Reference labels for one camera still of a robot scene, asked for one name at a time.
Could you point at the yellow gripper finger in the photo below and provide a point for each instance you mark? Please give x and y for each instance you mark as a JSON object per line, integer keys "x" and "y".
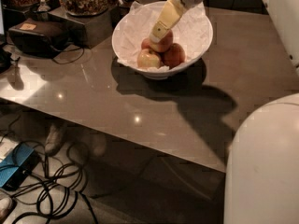
{"x": 170, "y": 15}

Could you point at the red apple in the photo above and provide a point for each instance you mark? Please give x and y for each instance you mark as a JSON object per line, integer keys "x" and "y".
{"x": 174, "y": 56}
{"x": 164, "y": 44}
{"x": 145, "y": 43}

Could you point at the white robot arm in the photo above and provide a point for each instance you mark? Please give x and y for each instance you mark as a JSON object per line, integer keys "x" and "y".
{"x": 262, "y": 174}

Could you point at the white bowl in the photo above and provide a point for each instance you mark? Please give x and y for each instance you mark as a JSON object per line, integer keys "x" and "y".
{"x": 199, "y": 44}

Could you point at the red back apple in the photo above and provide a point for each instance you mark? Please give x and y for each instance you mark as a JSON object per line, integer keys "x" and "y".
{"x": 145, "y": 43}

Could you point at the yellow-green front apple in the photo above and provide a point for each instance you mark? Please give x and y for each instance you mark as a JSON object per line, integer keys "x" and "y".
{"x": 148, "y": 58}

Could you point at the white paper liner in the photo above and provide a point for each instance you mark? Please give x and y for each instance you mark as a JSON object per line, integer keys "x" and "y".
{"x": 137, "y": 28}

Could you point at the grey metal stand block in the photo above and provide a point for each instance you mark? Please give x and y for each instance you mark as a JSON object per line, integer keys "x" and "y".
{"x": 85, "y": 31}

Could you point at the metal scoop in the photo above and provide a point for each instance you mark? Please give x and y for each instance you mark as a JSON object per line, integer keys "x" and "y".
{"x": 43, "y": 6}

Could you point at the black device with label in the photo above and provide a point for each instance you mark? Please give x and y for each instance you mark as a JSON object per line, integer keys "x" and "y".
{"x": 44, "y": 39}

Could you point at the white shoe under table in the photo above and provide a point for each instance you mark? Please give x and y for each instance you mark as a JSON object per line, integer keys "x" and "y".
{"x": 55, "y": 139}

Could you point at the blue box on floor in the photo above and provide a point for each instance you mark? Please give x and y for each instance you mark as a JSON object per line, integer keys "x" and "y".
{"x": 17, "y": 165}

